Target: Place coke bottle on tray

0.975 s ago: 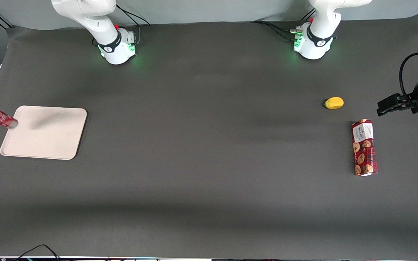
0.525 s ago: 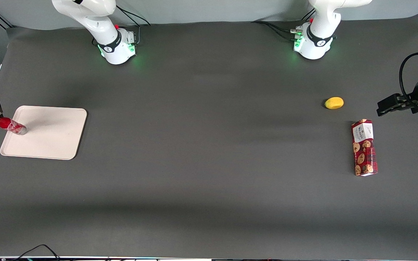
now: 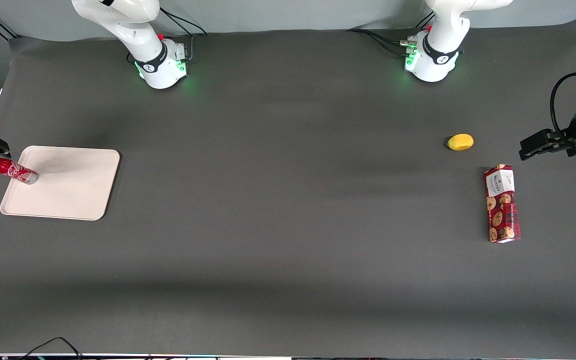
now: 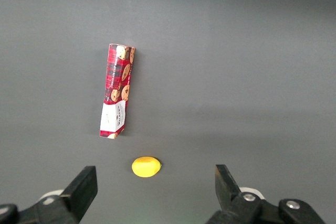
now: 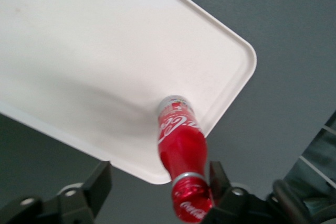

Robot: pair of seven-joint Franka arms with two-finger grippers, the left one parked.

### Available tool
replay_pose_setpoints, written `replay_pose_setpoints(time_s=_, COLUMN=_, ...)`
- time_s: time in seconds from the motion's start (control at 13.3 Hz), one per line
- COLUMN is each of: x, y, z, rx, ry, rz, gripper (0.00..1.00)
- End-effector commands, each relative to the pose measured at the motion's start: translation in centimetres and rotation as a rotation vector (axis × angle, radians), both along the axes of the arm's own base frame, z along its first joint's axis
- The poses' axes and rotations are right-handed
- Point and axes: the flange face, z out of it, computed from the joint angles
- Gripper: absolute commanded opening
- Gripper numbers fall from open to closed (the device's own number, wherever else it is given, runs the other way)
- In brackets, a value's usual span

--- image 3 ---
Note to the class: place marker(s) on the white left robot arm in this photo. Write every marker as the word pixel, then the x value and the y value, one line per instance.
pixel 438 50

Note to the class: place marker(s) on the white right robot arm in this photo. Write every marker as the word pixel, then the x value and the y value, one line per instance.
pixel 140 40

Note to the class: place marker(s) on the red coke bottle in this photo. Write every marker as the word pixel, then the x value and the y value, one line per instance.
pixel 14 170

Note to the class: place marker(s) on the red cookie box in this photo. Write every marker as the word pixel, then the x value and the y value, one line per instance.
pixel 502 202

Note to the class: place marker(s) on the yellow lemon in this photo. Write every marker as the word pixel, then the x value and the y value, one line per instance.
pixel 460 142

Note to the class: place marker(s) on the white rectangular plastic tray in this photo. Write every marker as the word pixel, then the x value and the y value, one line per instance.
pixel 68 187

